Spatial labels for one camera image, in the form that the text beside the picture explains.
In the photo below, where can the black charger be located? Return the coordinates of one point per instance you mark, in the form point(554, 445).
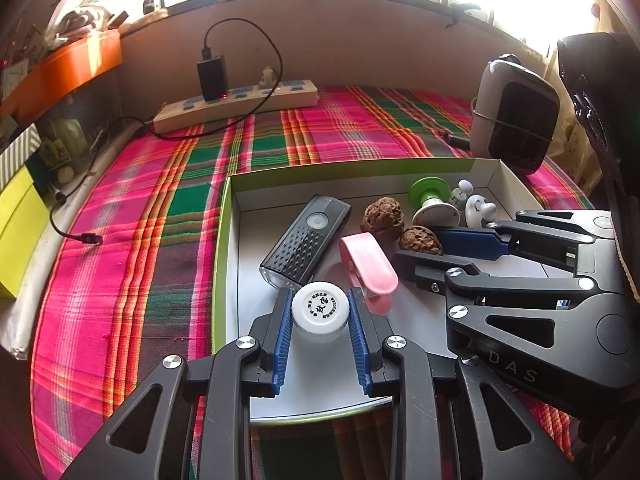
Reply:
point(212, 80)

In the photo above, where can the striped cardboard box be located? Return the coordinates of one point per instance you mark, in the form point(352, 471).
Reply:
point(17, 155)

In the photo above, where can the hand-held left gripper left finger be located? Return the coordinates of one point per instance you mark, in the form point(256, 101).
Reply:
point(280, 345)

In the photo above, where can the beige power strip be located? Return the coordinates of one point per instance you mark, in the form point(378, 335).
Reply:
point(240, 105)

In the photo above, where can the orange box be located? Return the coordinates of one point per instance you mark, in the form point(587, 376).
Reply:
point(60, 67)

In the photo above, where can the white smiley knob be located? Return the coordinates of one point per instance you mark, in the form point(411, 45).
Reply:
point(477, 210)

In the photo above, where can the plaid cloth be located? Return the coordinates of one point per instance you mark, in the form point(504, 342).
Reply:
point(140, 260)

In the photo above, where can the black bike light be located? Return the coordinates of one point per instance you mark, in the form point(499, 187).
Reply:
point(305, 240)

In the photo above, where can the white round bottle cap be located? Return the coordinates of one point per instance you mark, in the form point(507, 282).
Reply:
point(320, 307)

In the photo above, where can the brown walnut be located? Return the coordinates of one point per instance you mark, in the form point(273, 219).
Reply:
point(420, 241)
point(382, 216)

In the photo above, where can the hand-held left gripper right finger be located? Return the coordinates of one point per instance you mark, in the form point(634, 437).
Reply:
point(360, 345)

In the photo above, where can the crumpled white papers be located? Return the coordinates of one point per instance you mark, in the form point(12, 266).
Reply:
point(80, 10)

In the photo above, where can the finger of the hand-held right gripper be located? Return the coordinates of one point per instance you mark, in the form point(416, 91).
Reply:
point(435, 270)
point(470, 243)

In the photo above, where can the green printed package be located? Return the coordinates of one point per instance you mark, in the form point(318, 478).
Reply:
point(62, 147)

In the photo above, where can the yellow cardboard box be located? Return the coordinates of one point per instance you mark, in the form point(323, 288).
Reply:
point(20, 235)

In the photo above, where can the green cardboard box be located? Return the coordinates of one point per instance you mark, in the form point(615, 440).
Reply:
point(240, 260)

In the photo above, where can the white black space heater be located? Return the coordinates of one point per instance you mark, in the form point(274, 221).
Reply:
point(515, 115)

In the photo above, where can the small white knob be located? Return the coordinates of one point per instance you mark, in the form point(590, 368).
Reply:
point(461, 192)

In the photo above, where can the green white suction knob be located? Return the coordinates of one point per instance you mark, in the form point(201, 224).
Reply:
point(432, 200)

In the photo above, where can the pink plastic clip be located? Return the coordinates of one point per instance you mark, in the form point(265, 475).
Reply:
point(370, 267)

